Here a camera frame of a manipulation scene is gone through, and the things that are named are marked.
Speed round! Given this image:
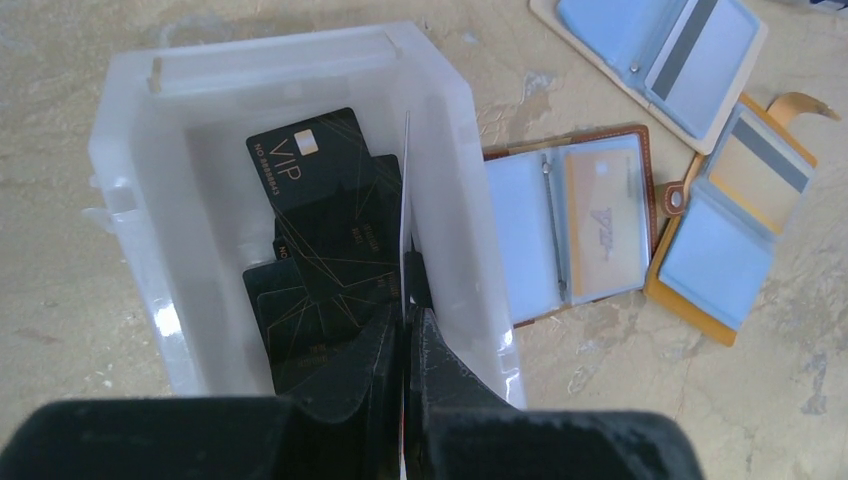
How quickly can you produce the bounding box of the white card holder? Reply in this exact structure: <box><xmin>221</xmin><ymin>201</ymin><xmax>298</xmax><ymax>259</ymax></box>
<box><xmin>528</xmin><ymin>0</ymin><xmax>768</xmax><ymax>154</ymax></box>

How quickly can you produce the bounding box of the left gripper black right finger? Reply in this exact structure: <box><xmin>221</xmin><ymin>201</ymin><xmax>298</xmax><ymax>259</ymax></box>
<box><xmin>404</xmin><ymin>305</ymin><xmax>703</xmax><ymax>479</ymax></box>

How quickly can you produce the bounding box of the orange card holder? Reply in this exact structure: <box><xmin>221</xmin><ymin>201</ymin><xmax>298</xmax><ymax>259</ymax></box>
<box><xmin>644</xmin><ymin>92</ymin><xmax>840</xmax><ymax>346</ymax></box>

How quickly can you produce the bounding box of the black object in box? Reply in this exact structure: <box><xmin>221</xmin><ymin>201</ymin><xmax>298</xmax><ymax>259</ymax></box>
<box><xmin>242</xmin><ymin>107</ymin><xmax>401</xmax><ymax>394</ymax></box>

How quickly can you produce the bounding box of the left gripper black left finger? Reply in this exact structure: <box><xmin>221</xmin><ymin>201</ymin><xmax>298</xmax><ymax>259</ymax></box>
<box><xmin>1</xmin><ymin>303</ymin><xmax>401</xmax><ymax>479</ymax></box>

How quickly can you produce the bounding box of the brown open card holder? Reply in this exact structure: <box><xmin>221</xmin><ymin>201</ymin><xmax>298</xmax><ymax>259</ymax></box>
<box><xmin>483</xmin><ymin>123</ymin><xmax>666</xmax><ymax>327</ymax></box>

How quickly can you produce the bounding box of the gold card in brown holder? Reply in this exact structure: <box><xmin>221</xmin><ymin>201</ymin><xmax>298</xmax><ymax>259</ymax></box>
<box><xmin>564</xmin><ymin>148</ymin><xmax>649</xmax><ymax>304</ymax></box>

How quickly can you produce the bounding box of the small white square box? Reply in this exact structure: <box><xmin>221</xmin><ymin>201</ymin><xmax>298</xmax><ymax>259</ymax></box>
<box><xmin>89</xmin><ymin>22</ymin><xmax>526</xmax><ymax>407</ymax></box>

